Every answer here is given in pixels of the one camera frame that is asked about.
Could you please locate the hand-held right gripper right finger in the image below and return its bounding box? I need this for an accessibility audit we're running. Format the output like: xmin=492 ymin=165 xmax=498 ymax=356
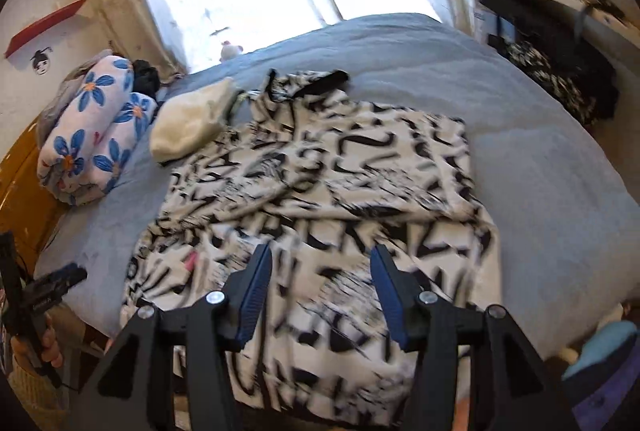
xmin=370 ymin=243 xmax=583 ymax=431

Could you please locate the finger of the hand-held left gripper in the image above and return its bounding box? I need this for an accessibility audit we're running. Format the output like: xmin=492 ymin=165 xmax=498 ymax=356
xmin=47 ymin=262 xmax=88 ymax=294

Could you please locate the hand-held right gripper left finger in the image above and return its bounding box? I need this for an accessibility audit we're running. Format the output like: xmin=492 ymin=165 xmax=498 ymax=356
xmin=65 ymin=243 xmax=273 ymax=431

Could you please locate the white black graffiti print jacket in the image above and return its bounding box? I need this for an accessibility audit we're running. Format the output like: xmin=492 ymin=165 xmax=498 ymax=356
xmin=120 ymin=70 xmax=503 ymax=414

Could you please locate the person's left forearm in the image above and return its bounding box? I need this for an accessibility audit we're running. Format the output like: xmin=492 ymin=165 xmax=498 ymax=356
xmin=7 ymin=356 xmax=68 ymax=431

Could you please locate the person's left hand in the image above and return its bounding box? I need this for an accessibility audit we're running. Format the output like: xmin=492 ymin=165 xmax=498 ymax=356
xmin=12 ymin=313 xmax=64 ymax=369

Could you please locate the blue floral rolled blanket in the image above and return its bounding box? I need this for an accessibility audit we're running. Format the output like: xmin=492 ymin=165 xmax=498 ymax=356
xmin=36 ymin=56 xmax=158 ymax=206

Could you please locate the cream folded garment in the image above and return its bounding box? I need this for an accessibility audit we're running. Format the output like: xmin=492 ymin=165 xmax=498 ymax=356
xmin=150 ymin=77 xmax=238 ymax=164

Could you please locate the grey cloth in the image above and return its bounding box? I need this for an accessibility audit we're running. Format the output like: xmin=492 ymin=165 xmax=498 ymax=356
xmin=37 ymin=52 xmax=106 ymax=132

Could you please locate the grey bed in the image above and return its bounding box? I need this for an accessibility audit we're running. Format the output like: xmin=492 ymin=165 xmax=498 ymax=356
xmin=32 ymin=12 xmax=640 ymax=362

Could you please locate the light blue cloth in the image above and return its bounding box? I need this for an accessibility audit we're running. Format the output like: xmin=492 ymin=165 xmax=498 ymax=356
xmin=562 ymin=321 xmax=638 ymax=382

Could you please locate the purple cloth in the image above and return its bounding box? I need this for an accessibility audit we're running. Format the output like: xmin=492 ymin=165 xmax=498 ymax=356
xmin=570 ymin=381 xmax=640 ymax=431

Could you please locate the black white patterned cloth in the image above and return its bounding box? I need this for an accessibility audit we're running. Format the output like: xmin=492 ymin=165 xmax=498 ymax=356
xmin=505 ymin=41 xmax=588 ymax=122

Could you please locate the blue white box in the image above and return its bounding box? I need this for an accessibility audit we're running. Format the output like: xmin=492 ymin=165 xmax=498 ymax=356
xmin=472 ymin=6 xmax=516 ymax=44

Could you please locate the wooden bed frame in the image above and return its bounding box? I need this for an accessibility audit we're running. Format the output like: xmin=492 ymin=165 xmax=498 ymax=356
xmin=0 ymin=126 xmax=68 ymax=272

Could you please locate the black head wall sticker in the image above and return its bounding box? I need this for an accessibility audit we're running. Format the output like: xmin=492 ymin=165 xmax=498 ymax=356
xmin=29 ymin=45 xmax=54 ymax=75

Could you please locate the red wall shelf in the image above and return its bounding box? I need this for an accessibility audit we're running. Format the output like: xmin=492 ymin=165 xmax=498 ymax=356
xmin=4 ymin=0 xmax=87 ymax=60

